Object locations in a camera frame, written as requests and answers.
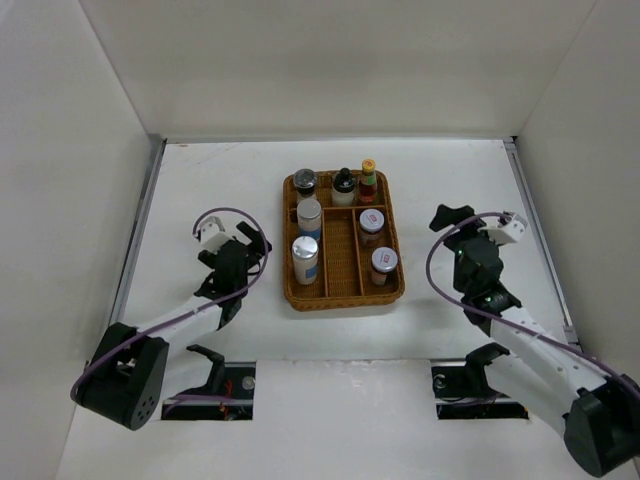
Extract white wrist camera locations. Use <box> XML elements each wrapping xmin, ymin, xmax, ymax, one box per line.
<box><xmin>193</xmin><ymin>215</ymin><xmax>233</xmax><ymax>253</ymax></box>
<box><xmin>480</xmin><ymin>212</ymin><xmax>528</xmax><ymax>246</ymax></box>

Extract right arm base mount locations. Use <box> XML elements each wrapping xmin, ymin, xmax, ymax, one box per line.
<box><xmin>431</xmin><ymin>343</ymin><xmax>529</xmax><ymax>420</ymax></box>

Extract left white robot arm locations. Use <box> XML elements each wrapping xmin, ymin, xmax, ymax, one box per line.
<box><xmin>70</xmin><ymin>216</ymin><xmax>272</xmax><ymax>431</ymax></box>

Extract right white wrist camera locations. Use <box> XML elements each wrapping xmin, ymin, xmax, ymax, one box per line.
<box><xmin>480</xmin><ymin>212</ymin><xmax>528</xmax><ymax>246</ymax></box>

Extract salt bottle black knob cap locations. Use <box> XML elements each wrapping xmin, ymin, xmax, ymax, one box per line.
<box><xmin>331</xmin><ymin>167</ymin><xmax>356</xmax><ymax>207</ymax></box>

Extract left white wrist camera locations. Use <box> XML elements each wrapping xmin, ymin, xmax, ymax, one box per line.
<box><xmin>193</xmin><ymin>215</ymin><xmax>233</xmax><ymax>253</ymax></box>

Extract short sauce jar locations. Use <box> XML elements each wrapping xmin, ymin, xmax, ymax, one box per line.
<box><xmin>358</xmin><ymin>208</ymin><xmax>385</xmax><ymax>247</ymax></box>
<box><xmin>371</xmin><ymin>247</ymin><xmax>398</xmax><ymax>286</ymax></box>

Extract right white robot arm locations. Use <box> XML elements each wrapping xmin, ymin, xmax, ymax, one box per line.
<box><xmin>429</xmin><ymin>204</ymin><xmax>639</xmax><ymax>478</ymax></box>

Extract yellow cap sauce bottle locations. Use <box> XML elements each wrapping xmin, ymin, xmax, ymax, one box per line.
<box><xmin>358</xmin><ymin>159</ymin><xmax>378</xmax><ymax>205</ymax></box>

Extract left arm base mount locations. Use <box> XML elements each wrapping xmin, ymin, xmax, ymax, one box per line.
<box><xmin>160</xmin><ymin>344</ymin><xmax>257</xmax><ymax>421</ymax></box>

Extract tall jar blue label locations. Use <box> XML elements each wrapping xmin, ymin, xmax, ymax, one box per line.
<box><xmin>291</xmin><ymin>236</ymin><xmax>319</xmax><ymax>285</ymax></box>
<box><xmin>296</xmin><ymin>198</ymin><xmax>322</xmax><ymax>242</ymax></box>

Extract brown wicker divided basket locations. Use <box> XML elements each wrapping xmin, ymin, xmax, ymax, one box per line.
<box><xmin>281</xmin><ymin>171</ymin><xmax>405</xmax><ymax>312</ymax></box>

